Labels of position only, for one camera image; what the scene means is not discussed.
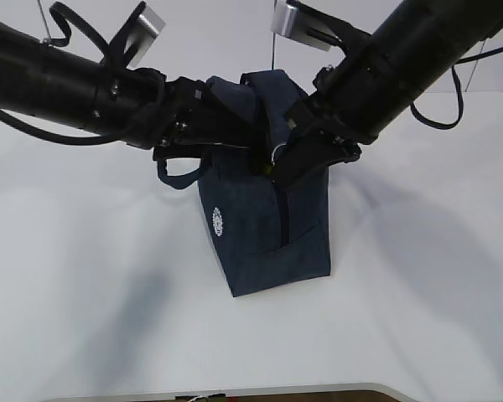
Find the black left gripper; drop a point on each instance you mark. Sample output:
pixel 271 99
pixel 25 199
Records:
pixel 185 118

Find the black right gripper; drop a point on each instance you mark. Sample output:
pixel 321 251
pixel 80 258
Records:
pixel 350 101

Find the navy blue lunch bag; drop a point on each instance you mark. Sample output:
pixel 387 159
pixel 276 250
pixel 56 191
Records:
pixel 263 236

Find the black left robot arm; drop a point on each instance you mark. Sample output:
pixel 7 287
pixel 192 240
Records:
pixel 62 98

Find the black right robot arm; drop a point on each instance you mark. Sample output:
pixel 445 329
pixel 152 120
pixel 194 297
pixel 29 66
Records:
pixel 420 40

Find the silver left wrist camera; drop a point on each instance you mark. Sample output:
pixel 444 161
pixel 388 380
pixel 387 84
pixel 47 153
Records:
pixel 136 36

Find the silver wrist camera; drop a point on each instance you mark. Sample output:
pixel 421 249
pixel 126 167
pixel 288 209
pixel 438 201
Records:
pixel 136 36
pixel 306 25

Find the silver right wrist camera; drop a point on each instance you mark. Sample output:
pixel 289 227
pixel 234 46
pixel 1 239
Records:
pixel 306 25

